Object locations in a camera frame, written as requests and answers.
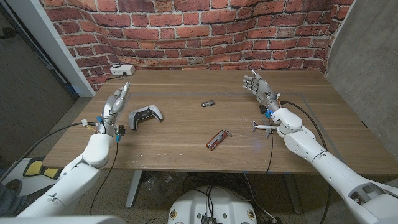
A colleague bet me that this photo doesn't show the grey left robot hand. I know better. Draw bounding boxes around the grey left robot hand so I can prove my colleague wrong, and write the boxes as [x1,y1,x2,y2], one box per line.
[95,82,131,137]

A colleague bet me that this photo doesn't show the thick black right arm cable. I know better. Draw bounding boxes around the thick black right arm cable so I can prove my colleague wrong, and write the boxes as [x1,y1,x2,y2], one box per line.
[279,101,332,224]

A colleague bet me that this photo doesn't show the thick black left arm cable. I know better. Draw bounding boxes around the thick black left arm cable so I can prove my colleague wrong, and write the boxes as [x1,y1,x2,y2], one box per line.
[0,121,98,183]

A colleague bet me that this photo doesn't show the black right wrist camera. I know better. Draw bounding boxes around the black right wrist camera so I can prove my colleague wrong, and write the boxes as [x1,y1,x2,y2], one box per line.
[259,105,274,121]

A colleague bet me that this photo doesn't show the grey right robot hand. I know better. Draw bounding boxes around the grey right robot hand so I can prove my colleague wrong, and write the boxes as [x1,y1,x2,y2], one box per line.
[242,69,280,111]

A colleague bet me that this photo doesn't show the white power strip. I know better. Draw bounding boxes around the white power strip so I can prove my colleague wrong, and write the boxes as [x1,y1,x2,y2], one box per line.
[109,63,136,77]

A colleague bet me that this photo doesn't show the thin black camera cable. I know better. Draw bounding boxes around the thin black camera cable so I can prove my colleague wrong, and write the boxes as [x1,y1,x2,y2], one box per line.
[89,141,119,215]
[266,129,274,174]

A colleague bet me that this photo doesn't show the red brick printed backdrop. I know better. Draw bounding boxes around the red brick printed backdrop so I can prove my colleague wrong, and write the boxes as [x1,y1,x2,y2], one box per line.
[39,0,355,93]

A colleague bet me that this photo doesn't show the white toy airplane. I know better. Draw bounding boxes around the white toy airplane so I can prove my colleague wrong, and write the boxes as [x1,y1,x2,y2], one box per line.
[251,117,279,139]

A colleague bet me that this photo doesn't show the thin black right camera cable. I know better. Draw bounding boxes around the thin black right camera cable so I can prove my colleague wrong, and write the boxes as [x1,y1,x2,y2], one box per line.
[266,129,274,174]

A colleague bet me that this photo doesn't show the person leg in jeans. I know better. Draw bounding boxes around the person leg in jeans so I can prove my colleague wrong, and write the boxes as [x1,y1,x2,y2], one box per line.
[0,179,29,217]

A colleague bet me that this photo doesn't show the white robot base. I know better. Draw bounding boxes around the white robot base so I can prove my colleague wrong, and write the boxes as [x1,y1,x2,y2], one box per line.
[167,185,258,224]

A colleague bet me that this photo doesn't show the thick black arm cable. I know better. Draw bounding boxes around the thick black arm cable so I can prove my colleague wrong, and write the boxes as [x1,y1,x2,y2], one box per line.
[279,101,332,224]
[0,121,98,183]

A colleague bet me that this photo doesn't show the black floor cable bundle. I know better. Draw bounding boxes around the black floor cable bundle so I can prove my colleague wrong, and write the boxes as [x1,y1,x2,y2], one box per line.
[183,173,249,202]

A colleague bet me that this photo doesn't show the black door handle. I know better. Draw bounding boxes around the black door handle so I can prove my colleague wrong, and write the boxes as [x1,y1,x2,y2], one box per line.
[0,26,19,40]

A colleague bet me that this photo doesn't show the red folding multi-tool screwdriver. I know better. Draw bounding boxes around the red folding multi-tool screwdriver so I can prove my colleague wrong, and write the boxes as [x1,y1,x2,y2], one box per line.
[206,129,233,151]

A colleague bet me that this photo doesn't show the thin black left camera cable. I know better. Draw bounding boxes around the thin black left camera cable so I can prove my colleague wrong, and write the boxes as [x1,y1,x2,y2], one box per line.
[89,141,119,215]

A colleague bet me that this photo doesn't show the white robot torso edge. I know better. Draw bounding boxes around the white robot torso edge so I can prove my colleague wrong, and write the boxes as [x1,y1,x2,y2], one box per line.
[0,215,127,224]

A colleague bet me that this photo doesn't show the black power strip cable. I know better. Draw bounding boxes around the black power strip cable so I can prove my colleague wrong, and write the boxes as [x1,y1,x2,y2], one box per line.
[105,72,127,81]

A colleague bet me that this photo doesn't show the white floor cable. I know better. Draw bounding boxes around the white floor cable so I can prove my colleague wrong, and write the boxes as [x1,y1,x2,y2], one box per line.
[243,173,276,222]

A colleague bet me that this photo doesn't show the white black game controller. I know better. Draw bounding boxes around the white black game controller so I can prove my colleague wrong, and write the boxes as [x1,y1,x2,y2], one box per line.
[128,105,164,131]

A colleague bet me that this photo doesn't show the clear plastic bag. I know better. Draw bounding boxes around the clear plastic bag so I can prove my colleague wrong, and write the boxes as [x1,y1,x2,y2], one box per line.
[144,172,184,200]

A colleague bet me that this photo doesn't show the grey table leg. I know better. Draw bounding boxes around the grey table leg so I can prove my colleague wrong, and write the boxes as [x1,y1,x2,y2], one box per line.
[282,174,304,215]
[125,170,144,208]

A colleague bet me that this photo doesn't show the white door frame post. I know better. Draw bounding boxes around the white door frame post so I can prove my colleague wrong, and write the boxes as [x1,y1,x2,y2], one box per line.
[6,0,96,98]

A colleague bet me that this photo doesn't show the white yellow foot pedal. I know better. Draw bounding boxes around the white yellow foot pedal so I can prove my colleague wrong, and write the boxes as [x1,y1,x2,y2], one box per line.
[1,157,63,197]

